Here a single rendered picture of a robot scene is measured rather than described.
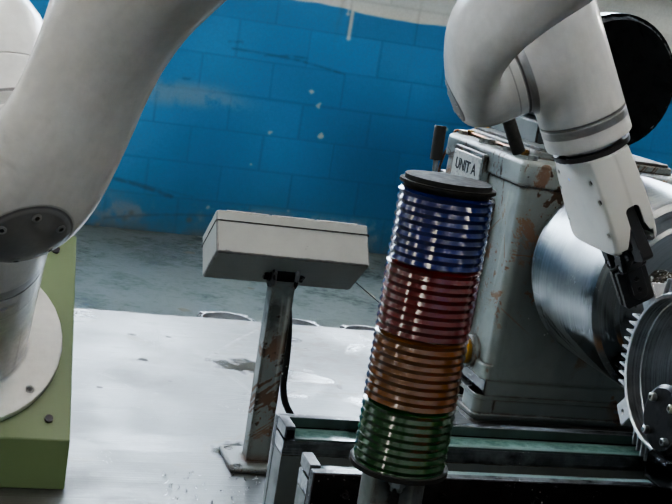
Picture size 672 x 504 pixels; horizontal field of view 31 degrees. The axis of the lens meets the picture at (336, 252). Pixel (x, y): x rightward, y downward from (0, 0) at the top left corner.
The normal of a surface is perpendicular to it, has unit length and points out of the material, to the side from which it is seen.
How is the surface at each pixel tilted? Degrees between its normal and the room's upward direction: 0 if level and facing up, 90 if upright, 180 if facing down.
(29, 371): 45
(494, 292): 89
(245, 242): 53
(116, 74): 117
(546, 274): 92
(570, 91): 105
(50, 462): 90
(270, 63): 90
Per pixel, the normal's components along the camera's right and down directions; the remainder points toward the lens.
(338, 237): 0.31, -0.40
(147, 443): 0.15, -0.97
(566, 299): -0.96, 0.07
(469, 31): -0.82, 0.06
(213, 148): 0.28, 0.23
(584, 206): -0.90, 0.40
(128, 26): 0.04, 0.65
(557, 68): 0.02, 0.32
